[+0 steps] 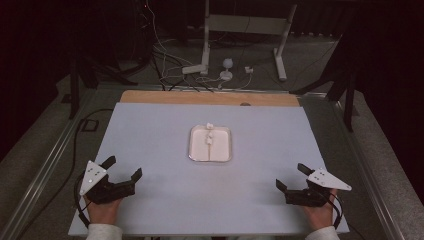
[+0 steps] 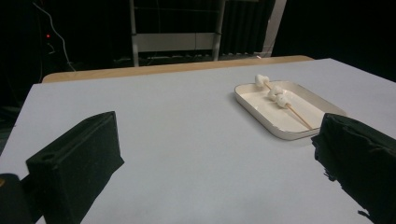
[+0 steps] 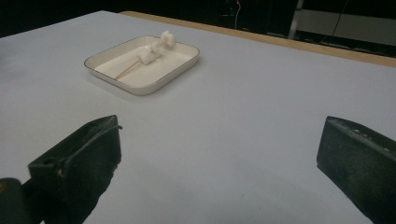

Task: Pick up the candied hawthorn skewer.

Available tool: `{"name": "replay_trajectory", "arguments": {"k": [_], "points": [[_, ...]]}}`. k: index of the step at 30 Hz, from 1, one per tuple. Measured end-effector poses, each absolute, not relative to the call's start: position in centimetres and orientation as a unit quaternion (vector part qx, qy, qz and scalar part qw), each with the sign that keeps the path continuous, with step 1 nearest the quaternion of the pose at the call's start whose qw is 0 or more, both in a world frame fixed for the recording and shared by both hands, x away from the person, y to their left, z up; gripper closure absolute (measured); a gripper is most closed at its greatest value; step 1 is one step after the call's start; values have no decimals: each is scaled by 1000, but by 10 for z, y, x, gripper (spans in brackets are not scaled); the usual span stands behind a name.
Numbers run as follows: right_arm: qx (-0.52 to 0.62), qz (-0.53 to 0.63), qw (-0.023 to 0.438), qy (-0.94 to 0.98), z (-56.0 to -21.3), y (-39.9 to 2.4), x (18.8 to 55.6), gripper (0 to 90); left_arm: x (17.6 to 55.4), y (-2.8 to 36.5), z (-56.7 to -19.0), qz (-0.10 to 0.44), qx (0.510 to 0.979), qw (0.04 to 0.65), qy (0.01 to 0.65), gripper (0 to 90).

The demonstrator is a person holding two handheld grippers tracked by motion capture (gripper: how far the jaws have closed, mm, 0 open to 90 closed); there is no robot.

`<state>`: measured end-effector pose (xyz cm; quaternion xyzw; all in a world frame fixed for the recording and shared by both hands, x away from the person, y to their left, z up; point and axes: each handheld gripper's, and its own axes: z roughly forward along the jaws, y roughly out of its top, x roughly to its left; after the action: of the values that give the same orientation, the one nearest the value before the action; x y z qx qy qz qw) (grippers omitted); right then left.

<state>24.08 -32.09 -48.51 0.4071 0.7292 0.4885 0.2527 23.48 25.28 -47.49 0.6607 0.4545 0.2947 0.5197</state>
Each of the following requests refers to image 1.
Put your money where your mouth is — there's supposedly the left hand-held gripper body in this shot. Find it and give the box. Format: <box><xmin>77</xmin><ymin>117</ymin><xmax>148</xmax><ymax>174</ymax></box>
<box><xmin>78</xmin><ymin>160</ymin><xmax>137</xmax><ymax>205</ymax></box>

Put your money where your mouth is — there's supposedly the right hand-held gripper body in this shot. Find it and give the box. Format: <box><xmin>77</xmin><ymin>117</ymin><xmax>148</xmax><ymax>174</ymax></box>
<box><xmin>284</xmin><ymin>167</ymin><xmax>353</xmax><ymax>208</ymax></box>

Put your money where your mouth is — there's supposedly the cream square tray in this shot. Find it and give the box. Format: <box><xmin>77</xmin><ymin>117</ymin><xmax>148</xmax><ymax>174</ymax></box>
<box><xmin>188</xmin><ymin>124</ymin><xmax>233</xmax><ymax>163</ymax></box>

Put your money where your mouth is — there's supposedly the person's right hand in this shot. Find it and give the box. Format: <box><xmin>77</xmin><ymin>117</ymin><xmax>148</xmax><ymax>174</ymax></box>
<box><xmin>301</xmin><ymin>189</ymin><xmax>339</xmax><ymax>231</ymax></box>

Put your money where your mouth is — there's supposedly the person's left hand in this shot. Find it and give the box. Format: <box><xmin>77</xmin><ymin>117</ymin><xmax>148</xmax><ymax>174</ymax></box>
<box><xmin>83</xmin><ymin>195</ymin><xmax>123</xmax><ymax>226</ymax></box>

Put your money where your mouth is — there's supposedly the black tripod stand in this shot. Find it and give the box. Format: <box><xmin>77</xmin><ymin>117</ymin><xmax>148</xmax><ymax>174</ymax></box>
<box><xmin>68</xmin><ymin>49</ymin><xmax>138</xmax><ymax>120</ymax></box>
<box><xmin>289</xmin><ymin>33</ymin><xmax>358</xmax><ymax>133</ymax></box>

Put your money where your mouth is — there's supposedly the wooden table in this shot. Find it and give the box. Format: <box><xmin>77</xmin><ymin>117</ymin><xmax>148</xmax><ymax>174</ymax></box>
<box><xmin>119</xmin><ymin>89</ymin><xmax>301</xmax><ymax>108</ymax></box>

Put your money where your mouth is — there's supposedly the white power strip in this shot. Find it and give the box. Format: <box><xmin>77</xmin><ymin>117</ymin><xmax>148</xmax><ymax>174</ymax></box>
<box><xmin>181</xmin><ymin>64</ymin><xmax>208</xmax><ymax>75</ymax></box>

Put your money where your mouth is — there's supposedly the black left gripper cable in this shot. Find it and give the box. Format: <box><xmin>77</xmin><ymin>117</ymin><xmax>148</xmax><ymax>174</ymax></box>
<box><xmin>73</xmin><ymin>171</ymin><xmax>92</xmax><ymax>229</ymax></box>

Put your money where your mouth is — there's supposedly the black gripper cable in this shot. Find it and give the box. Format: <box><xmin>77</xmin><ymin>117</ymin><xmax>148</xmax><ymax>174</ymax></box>
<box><xmin>73</xmin><ymin>171</ymin><xmax>92</xmax><ymax>229</ymax></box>
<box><xmin>328</xmin><ymin>191</ymin><xmax>344</xmax><ymax>231</ymax></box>

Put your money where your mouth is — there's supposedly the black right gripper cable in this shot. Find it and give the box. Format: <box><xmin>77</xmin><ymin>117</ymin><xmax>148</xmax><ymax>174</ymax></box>
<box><xmin>328</xmin><ymin>191</ymin><xmax>344</xmax><ymax>231</ymax></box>

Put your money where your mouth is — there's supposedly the black floor cable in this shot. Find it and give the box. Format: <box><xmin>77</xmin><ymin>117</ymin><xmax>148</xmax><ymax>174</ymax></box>
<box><xmin>16</xmin><ymin>108</ymin><xmax>115</xmax><ymax>240</ymax></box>

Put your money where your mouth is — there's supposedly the metal floor rail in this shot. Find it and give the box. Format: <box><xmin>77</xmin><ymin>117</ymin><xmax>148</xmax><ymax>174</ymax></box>
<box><xmin>328</xmin><ymin>99</ymin><xmax>404</xmax><ymax>240</ymax></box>
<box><xmin>0</xmin><ymin>89</ymin><xmax>98</xmax><ymax>240</ymax></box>

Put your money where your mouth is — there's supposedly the black square floor bracket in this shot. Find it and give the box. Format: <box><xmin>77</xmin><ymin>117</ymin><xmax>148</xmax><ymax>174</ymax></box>
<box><xmin>79</xmin><ymin>118</ymin><xmax>100</xmax><ymax>133</ymax></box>

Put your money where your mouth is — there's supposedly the white cable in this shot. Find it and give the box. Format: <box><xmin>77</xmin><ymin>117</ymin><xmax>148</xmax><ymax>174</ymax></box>
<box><xmin>194</xmin><ymin>73</ymin><xmax>253</xmax><ymax>91</ymax></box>

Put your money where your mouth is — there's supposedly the white metal stand frame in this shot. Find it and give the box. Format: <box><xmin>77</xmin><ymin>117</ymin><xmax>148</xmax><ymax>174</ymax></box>
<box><xmin>199</xmin><ymin>0</ymin><xmax>298</xmax><ymax>82</ymax></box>

